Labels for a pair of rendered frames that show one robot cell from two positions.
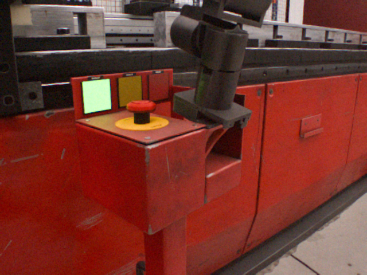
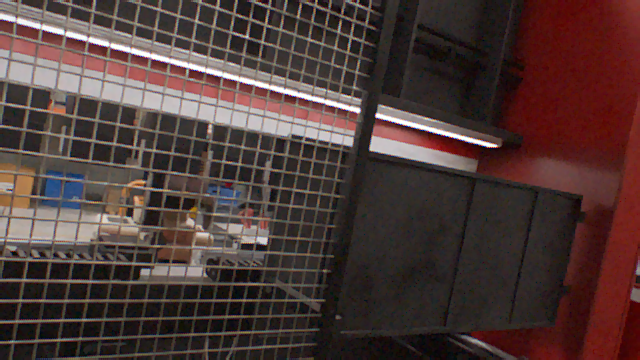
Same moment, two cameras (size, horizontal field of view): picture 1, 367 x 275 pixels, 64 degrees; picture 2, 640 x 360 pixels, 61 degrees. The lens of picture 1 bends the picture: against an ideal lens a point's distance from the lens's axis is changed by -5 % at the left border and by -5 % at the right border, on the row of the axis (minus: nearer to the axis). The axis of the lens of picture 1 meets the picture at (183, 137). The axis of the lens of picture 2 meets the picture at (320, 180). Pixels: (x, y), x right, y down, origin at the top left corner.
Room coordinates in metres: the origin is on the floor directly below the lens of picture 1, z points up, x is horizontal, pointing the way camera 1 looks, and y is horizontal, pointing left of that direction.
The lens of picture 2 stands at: (2.34, 0.60, 1.32)
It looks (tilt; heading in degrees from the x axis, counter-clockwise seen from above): 3 degrees down; 183
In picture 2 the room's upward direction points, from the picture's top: 11 degrees clockwise
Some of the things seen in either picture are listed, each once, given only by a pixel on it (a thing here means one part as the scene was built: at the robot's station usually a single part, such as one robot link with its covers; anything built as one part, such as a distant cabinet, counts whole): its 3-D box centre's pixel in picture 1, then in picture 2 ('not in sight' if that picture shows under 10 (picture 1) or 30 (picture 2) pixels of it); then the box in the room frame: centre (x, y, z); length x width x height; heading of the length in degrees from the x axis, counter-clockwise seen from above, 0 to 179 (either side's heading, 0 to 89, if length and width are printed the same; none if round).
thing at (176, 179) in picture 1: (162, 136); not in sight; (0.45, 0.03, 0.75); 0.20 x 0.16 x 0.18; 137
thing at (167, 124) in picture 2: not in sight; (173, 144); (0.86, 0.10, 1.26); 0.15 x 0.09 x 0.17; 129
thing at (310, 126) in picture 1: (312, 125); not in sight; (1.14, -0.50, 0.59); 0.15 x 0.02 x 0.07; 129
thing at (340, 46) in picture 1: (339, 46); not in sight; (1.46, -0.73, 0.89); 0.30 x 0.05 x 0.03; 129
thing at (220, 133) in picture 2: not in sight; (238, 155); (0.73, 0.26, 1.26); 0.15 x 0.09 x 0.17; 129
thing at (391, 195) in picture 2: not in sight; (451, 252); (0.88, 0.90, 1.12); 1.13 x 0.02 x 0.44; 129
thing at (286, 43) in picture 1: (293, 44); not in sight; (1.21, -0.42, 0.89); 0.30 x 0.05 x 0.03; 129
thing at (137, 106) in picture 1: (141, 114); not in sight; (0.41, 0.06, 0.79); 0.04 x 0.04 x 0.04
